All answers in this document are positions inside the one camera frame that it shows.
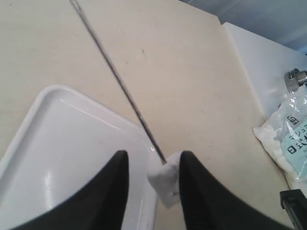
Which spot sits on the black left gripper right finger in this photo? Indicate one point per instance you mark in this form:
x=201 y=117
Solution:
x=208 y=205

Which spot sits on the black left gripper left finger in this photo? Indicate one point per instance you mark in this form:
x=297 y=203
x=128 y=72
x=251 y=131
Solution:
x=99 y=205

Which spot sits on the thin metal skewer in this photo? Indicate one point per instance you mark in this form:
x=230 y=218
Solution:
x=118 y=78

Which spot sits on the white plastic tray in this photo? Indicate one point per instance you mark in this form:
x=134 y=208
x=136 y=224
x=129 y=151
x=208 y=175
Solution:
x=63 y=142

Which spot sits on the black device corner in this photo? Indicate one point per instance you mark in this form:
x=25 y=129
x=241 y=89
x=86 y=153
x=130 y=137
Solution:
x=294 y=203

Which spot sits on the marshmallow bag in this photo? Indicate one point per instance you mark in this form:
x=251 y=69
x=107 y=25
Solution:
x=284 y=137

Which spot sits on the white board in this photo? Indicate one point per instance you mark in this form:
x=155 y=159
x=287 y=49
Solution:
x=265 y=63

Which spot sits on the metal cylinder part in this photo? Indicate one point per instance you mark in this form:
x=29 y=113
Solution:
x=295 y=79

